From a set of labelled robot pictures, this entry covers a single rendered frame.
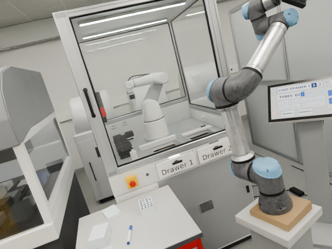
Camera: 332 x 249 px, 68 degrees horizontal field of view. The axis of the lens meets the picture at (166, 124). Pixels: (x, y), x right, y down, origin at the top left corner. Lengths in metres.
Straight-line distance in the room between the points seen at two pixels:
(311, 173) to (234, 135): 1.13
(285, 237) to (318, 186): 1.13
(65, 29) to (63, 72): 3.24
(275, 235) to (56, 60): 4.37
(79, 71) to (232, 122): 0.94
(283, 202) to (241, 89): 0.55
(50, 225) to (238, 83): 1.21
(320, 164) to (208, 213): 0.92
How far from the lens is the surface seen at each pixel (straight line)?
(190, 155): 1.77
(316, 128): 2.10
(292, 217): 1.27
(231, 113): 1.19
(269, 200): 1.26
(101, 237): 1.42
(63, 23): 1.64
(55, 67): 4.87
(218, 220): 2.10
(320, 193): 2.33
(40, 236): 1.60
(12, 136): 1.42
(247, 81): 1.08
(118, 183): 1.73
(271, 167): 1.19
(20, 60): 5.00
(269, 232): 1.25
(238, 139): 1.23
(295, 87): 2.07
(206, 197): 1.96
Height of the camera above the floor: 1.56
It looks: 13 degrees down
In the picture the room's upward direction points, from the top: 15 degrees counter-clockwise
